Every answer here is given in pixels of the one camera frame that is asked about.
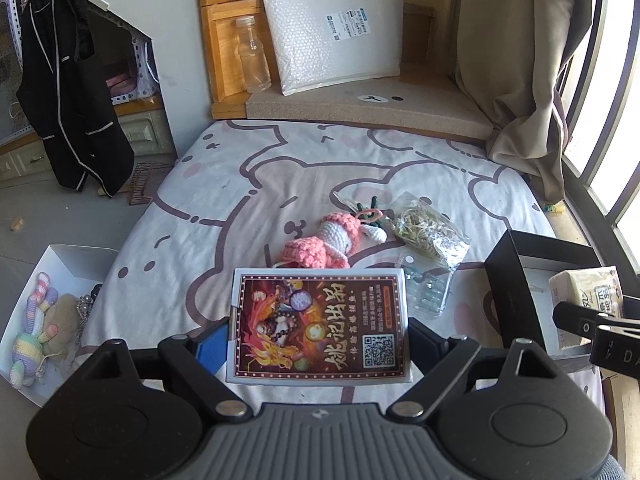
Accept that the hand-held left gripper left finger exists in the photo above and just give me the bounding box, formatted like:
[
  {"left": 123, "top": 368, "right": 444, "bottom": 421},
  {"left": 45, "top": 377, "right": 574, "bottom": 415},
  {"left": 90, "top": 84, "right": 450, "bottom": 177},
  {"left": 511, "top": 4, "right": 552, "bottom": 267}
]
[{"left": 82, "top": 316, "right": 256, "bottom": 418}]

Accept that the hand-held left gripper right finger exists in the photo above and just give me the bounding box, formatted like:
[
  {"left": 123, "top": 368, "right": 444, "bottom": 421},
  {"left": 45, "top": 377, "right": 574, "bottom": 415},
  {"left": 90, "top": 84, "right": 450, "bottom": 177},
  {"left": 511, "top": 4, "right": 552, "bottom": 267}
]
[{"left": 387, "top": 317, "right": 568, "bottom": 418}]

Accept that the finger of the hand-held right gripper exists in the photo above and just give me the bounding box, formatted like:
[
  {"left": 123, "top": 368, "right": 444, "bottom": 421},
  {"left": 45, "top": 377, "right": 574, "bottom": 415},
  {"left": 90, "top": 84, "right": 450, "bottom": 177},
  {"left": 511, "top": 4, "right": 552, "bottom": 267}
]
[{"left": 552, "top": 301, "right": 632, "bottom": 345}]

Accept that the beige tissue packet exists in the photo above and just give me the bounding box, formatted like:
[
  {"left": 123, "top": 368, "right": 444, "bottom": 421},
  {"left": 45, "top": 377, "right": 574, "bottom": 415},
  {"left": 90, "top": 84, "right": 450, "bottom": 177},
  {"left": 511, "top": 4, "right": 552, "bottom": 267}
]
[{"left": 549, "top": 267, "right": 623, "bottom": 353}]

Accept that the clear button battery blister pack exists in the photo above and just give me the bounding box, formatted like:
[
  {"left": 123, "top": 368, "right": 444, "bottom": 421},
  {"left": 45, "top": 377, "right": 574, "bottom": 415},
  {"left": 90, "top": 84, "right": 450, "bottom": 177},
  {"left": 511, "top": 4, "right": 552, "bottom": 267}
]
[{"left": 397, "top": 255, "right": 453, "bottom": 318}]

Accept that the black cardboard box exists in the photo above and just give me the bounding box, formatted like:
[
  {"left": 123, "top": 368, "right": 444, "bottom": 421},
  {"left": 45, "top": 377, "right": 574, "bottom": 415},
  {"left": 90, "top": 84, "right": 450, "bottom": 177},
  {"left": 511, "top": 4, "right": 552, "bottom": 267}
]
[{"left": 484, "top": 230, "right": 623, "bottom": 357}]

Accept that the printed card packet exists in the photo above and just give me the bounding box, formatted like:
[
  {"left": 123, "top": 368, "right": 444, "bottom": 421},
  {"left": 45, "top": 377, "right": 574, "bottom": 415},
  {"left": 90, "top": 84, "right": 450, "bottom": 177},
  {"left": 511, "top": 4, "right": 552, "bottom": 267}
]
[{"left": 226, "top": 267, "right": 413, "bottom": 386}]

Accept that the clear bag of rubber bands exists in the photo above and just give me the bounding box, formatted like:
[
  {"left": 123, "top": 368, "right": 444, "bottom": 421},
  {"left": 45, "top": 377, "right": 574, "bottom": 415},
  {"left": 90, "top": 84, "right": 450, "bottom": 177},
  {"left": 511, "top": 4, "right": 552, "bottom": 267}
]
[{"left": 387, "top": 197, "right": 472, "bottom": 266}]

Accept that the pink crochet doll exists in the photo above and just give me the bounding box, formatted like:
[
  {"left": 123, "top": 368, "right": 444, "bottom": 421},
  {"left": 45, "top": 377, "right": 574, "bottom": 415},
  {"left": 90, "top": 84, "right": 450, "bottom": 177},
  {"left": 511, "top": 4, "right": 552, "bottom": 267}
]
[{"left": 284, "top": 212, "right": 387, "bottom": 268}]

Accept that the person's grey trouser leg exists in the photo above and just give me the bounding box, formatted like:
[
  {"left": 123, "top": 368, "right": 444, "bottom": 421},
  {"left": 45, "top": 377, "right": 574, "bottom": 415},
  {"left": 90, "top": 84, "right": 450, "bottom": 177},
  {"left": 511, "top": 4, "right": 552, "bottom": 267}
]
[{"left": 597, "top": 455, "right": 628, "bottom": 480}]

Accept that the dark window grille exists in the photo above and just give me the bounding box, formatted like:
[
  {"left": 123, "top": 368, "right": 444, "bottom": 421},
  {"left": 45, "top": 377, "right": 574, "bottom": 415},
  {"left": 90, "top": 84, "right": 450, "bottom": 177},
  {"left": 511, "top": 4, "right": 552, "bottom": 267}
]
[{"left": 560, "top": 0, "right": 640, "bottom": 281}]

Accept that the brown plush toy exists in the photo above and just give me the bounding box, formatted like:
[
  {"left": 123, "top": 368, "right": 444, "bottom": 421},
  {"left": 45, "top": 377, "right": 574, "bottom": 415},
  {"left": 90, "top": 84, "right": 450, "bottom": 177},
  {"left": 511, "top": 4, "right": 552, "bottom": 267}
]
[{"left": 42, "top": 295, "right": 81, "bottom": 361}]

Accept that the cartoon printed bedsheet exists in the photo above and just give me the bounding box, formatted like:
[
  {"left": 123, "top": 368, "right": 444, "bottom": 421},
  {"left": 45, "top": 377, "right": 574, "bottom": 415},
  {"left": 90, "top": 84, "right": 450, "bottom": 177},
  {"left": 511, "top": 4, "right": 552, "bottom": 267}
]
[{"left": 80, "top": 119, "right": 606, "bottom": 411}]

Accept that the white cardboard box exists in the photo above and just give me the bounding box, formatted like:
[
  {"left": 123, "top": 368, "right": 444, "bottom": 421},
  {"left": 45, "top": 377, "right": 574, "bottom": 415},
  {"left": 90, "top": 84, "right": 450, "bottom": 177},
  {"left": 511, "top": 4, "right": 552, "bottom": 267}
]
[{"left": 0, "top": 244, "right": 121, "bottom": 408}]

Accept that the brown floor mat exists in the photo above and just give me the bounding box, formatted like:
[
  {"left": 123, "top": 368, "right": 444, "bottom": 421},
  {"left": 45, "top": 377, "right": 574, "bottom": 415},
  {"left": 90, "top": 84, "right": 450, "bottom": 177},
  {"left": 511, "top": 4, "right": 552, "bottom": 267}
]
[{"left": 125, "top": 161, "right": 173, "bottom": 206}]

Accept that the pastel crochet bunny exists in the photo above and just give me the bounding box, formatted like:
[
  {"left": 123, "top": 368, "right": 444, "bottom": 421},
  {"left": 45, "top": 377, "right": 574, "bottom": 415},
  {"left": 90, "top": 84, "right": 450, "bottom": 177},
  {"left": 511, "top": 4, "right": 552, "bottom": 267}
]
[{"left": 10, "top": 272, "right": 58, "bottom": 390}]

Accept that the white cabinet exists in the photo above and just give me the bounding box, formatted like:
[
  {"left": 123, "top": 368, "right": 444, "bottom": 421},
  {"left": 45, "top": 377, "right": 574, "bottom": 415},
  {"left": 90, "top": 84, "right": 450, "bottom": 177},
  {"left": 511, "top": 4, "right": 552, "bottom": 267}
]
[{"left": 0, "top": 95, "right": 178, "bottom": 177}]

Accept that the beige curtain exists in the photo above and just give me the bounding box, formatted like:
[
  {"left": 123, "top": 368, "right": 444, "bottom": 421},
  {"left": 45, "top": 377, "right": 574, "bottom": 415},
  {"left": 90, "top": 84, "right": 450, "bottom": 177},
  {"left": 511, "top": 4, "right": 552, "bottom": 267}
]
[{"left": 452, "top": 0, "right": 608, "bottom": 203}]

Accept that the pink basket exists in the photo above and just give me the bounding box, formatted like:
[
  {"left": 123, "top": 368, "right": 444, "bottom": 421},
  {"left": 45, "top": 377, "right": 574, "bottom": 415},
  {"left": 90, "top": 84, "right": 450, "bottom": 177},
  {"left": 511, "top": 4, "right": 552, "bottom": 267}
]
[{"left": 106, "top": 72, "right": 138, "bottom": 96}]

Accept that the clear plastic bottle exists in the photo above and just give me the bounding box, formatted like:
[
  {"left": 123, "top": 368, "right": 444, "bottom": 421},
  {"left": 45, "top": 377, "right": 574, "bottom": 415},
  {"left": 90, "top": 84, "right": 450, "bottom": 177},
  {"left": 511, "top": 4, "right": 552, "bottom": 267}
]
[{"left": 235, "top": 16, "right": 272, "bottom": 94}]

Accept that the black jacket with white trim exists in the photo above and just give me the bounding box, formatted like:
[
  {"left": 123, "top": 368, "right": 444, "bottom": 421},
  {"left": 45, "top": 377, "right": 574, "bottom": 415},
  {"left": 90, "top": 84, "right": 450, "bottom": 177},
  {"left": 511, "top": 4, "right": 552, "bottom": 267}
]
[{"left": 15, "top": 0, "right": 136, "bottom": 198}]

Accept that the wooden headboard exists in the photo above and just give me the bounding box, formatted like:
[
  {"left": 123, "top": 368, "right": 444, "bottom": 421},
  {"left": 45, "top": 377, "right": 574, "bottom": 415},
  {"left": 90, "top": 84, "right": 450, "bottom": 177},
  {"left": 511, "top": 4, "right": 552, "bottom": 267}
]
[{"left": 194, "top": 0, "right": 436, "bottom": 121}]

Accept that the white bubble mailer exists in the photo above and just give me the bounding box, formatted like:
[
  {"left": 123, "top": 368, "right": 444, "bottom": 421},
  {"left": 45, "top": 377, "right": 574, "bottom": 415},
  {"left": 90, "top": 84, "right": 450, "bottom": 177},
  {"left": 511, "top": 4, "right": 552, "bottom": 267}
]
[{"left": 256, "top": 0, "right": 405, "bottom": 97}]

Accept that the white perforated metal rack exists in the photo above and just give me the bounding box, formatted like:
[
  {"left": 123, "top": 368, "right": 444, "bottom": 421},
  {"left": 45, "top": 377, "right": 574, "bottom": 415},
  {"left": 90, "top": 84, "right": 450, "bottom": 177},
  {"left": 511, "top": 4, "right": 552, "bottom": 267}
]
[{"left": 0, "top": 0, "right": 156, "bottom": 141}]

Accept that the string of dark beads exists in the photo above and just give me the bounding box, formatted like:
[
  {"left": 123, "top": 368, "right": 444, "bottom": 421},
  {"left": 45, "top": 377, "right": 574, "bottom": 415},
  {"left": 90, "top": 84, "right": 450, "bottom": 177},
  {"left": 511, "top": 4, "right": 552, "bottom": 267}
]
[{"left": 75, "top": 282, "right": 103, "bottom": 346}]

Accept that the green leaf keychain charm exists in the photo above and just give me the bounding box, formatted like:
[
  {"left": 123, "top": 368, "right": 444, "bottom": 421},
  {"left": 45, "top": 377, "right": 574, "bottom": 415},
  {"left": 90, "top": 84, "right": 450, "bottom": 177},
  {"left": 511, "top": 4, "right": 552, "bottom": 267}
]
[{"left": 349, "top": 200, "right": 385, "bottom": 225}]

